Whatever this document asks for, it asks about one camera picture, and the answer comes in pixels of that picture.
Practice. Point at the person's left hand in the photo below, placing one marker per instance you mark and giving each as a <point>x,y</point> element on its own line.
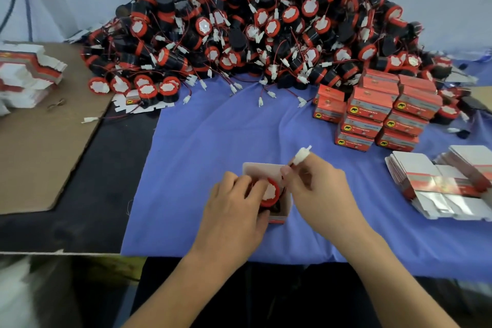
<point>230,224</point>

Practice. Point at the person's right hand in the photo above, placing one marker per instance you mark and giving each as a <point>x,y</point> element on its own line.
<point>330,201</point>

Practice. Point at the orange white paper box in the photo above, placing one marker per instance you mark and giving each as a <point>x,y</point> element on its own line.
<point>332,95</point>
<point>371,104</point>
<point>382,80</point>
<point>355,142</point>
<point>419,102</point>
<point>419,82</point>
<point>363,126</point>
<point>329,112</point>
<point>407,122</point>
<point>283,212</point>
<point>398,141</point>

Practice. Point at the single red black buzzer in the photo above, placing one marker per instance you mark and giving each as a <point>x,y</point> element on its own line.
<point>269,192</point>

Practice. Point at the stack of paper boxes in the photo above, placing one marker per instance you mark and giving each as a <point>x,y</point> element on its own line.
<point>434,182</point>
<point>29,74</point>

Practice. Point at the pile of black red buzzers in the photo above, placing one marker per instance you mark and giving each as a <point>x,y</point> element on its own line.
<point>261,32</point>

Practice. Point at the person's right forearm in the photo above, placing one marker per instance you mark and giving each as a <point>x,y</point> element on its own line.
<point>404,285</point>

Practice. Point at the person's left forearm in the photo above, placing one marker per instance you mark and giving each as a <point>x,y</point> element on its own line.
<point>177,293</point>

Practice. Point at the blue cloth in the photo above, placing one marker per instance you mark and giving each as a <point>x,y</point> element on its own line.
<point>192,155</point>

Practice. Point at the rubber band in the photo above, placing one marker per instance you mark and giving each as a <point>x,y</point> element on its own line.
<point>56,103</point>

